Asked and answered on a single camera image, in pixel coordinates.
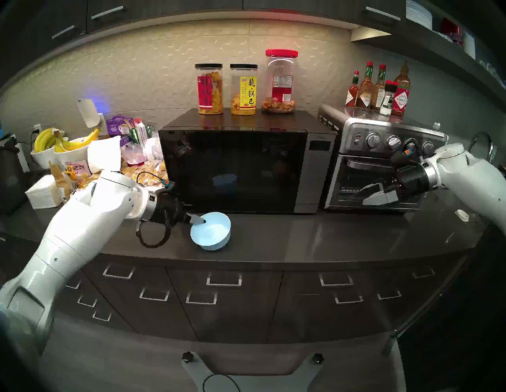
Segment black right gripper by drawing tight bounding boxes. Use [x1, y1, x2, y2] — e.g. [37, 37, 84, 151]
[358, 165, 430, 206]

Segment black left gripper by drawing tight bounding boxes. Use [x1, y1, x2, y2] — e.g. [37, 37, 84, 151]
[152, 193, 207, 228]

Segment light blue bowl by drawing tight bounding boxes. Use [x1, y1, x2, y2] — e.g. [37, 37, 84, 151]
[190, 212, 232, 251]

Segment black Panasonic microwave body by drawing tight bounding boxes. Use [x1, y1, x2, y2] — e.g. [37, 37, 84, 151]
[158, 109, 337, 215]

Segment stainless steel toaster oven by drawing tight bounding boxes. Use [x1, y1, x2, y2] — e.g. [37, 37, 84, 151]
[318, 104, 449, 212]

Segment white plastic forks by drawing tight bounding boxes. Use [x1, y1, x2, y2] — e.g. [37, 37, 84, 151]
[143, 136, 163, 160]

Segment red cup with plastic wrap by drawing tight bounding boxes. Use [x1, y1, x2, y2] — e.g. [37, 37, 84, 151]
[123, 142, 147, 166]

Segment white shaker with red cap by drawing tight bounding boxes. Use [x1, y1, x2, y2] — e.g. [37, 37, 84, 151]
[379, 80, 398, 116]

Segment large Tabasco bottle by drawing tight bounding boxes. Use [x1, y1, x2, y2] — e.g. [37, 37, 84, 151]
[391, 61, 412, 116]

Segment orange-brown Tabasco bottle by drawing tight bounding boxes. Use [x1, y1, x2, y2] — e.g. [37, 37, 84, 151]
[356, 61, 374, 110]

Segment small red Tabasco bottle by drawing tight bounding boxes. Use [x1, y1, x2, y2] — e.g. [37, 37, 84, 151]
[345, 71, 360, 108]

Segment dark wood drawer cabinet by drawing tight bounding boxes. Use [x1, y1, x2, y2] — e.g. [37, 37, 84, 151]
[12, 237, 473, 344]

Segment colourful sachet packets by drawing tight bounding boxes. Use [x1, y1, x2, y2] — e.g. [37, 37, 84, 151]
[132, 118, 153, 145]

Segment large white paper napkin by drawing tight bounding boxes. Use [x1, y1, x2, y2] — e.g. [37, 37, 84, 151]
[87, 136, 122, 173]

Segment chrome kitchen faucet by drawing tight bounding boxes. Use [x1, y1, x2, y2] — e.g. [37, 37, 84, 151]
[468, 132, 495, 162]

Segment purple snack bag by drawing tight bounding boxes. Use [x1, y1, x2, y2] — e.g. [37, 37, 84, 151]
[106, 115, 134, 137]

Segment snack jar with red label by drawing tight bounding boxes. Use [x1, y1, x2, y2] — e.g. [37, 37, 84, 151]
[194, 64, 224, 115]

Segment pink Korean snack pack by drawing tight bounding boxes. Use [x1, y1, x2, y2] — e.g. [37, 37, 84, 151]
[63, 160, 91, 180]

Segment snack jar with yellow label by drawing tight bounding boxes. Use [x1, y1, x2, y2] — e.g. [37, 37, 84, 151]
[230, 64, 258, 116]

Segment yellow banana bunch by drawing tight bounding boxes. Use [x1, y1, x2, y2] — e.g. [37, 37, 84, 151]
[55, 128, 100, 153]

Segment brown paper snack bag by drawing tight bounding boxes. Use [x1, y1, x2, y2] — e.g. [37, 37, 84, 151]
[48, 161, 72, 203]

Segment clear jar with red lid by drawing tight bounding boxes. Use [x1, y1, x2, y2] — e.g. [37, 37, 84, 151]
[262, 49, 299, 114]

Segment white napkin stack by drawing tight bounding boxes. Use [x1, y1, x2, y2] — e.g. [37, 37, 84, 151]
[25, 175, 63, 209]

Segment black dishwasher front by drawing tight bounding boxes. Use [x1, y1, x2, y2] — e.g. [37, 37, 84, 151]
[381, 225, 506, 392]

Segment greenish banana bunch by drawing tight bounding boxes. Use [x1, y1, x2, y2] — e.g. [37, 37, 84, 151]
[34, 128, 60, 153]

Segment stack of white cups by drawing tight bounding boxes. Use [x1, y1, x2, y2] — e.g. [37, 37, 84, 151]
[463, 30, 477, 60]

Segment stack of red cups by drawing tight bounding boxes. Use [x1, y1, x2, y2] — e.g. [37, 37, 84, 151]
[441, 18, 464, 48]

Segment stack of white plates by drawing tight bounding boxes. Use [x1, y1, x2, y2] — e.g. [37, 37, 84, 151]
[406, 0, 433, 30]

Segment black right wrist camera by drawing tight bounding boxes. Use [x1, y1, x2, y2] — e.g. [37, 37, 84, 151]
[391, 149, 420, 166]

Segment black left wrist cable loop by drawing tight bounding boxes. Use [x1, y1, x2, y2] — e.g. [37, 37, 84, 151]
[136, 220, 173, 249]

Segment white wall plug-in device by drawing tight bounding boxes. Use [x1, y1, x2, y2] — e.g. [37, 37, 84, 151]
[76, 99, 102, 129]

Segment dark wooden wall shelf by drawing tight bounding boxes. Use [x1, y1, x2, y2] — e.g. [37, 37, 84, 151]
[351, 0, 506, 107]

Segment dark wood wall cabinet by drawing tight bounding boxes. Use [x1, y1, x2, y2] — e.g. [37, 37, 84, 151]
[0, 0, 408, 85]

